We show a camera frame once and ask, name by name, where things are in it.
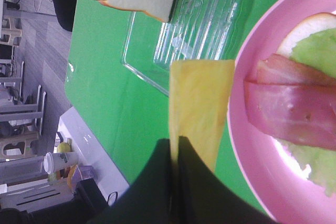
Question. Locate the long toy bacon strip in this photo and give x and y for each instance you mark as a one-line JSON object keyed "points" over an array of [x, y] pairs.
{"points": [[278, 69]]}

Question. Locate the green toy lettuce leaf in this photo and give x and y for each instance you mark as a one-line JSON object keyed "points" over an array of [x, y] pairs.
{"points": [[316, 50]]}

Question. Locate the clear left plastic tray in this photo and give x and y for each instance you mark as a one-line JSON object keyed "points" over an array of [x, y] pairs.
{"points": [[197, 29]]}

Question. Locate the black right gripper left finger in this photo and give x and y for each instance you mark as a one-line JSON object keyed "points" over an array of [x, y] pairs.
{"points": [[148, 199]]}

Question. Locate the white paper cup with lid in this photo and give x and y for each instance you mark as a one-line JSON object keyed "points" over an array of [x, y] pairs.
{"points": [[54, 162]]}

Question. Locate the white side table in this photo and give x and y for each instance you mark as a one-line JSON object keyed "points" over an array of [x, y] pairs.
{"points": [[108, 177]]}

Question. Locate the pink round plate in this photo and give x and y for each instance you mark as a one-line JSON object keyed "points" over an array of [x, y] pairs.
{"points": [[273, 176]]}

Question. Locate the short toy bacon strip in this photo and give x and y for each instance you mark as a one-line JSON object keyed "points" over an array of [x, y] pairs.
{"points": [[300, 114]]}

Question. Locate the green tablecloth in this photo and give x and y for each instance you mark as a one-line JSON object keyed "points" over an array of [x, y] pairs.
{"points": [[127, 115]]}

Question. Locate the beige plastic stool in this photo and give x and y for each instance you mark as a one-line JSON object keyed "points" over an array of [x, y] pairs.
{"points": [[10, 34]]}

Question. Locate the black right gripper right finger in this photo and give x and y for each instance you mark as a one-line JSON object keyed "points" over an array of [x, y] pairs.
{"points": [[204, 198]]}

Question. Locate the yellow toy cheese slice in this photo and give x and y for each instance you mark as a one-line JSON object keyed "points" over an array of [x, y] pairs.
{"points": [[198, 101]]}

